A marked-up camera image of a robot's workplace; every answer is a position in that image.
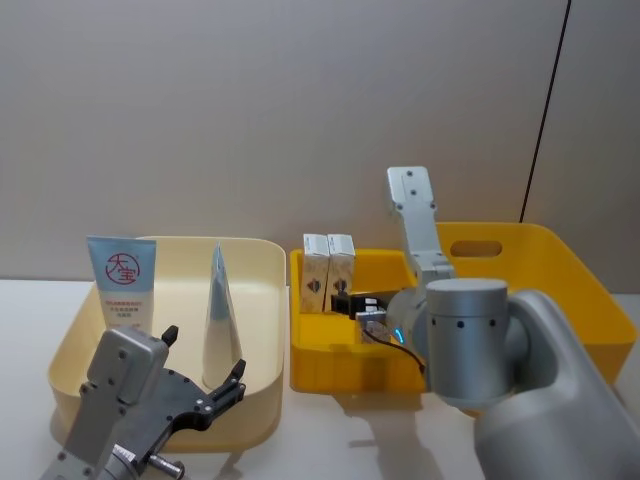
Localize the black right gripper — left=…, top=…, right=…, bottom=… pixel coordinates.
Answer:
left=330, top=279, right=397, bottom=346

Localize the silver white tube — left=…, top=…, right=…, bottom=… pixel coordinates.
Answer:
left=201, top=241, right=245, bottom=389

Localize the small beige printed carton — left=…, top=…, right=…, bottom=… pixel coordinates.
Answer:
left=301, top=233, right=331, bottom=315
left=324, top=233, right=357, bottom=314

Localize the thin dark gripper cable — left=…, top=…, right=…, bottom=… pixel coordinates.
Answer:
left=362, top=327, right=429, bottom=374

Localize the cream plastic bin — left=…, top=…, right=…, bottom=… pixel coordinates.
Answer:
left=47, top=235, right=289, bottom=454

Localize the pale blue cream tube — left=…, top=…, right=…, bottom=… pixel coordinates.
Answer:
left=85, top=235, right=158, bottom=334

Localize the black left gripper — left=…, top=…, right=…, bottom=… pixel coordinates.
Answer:
left=112, top=324, right=249, bottom=454

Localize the large yellow bin with handle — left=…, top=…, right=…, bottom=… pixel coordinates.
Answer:
left=424, top=222, right=639, bottom=416

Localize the small yellow plastic crate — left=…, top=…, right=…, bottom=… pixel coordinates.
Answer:
left=288, top=248, right=431, bottom=396

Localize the black wall cable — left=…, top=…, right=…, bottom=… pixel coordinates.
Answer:
left=518, top=0, right=573, bottom=225

